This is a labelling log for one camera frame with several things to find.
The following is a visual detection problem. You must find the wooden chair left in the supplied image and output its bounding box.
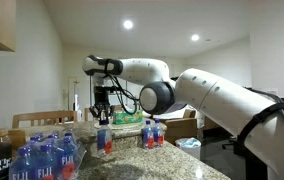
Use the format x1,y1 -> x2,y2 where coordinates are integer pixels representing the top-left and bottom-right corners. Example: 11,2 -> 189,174
12,110 -> 78,128

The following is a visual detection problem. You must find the shrink-wrapped Fiji bottle pack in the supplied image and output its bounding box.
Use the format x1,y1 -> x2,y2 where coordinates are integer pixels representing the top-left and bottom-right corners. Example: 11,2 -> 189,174
9,131 -> 86,180

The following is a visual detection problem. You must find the wooden chair right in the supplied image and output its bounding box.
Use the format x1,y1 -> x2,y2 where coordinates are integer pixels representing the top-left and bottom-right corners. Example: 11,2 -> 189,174
84,106 -> 122,121

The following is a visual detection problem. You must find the wooden chair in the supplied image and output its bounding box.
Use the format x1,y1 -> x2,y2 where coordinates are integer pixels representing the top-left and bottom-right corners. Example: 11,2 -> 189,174
12,110 -> 78,128
84,106 -> 122,121

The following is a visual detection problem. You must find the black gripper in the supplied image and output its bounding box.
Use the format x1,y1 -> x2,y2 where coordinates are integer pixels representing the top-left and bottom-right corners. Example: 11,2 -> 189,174
89,86 -> 114,118

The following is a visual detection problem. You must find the white trash bin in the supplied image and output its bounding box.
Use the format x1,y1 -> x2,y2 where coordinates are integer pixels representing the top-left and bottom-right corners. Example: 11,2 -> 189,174
175,137 -> 201,159

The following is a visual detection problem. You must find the green tissue box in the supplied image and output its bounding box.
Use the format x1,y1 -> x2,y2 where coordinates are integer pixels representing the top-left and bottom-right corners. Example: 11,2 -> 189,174
113,110 -> 143,125

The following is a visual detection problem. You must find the fiji water bottle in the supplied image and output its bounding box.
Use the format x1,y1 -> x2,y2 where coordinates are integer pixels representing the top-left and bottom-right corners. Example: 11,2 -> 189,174
97,120 -> 112,157
152,119 -> 164,147
143,120 -> 154,149

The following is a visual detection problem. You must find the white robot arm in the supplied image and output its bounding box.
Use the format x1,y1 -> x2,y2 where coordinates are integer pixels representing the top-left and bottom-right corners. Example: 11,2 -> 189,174
82,55 -> 284,180

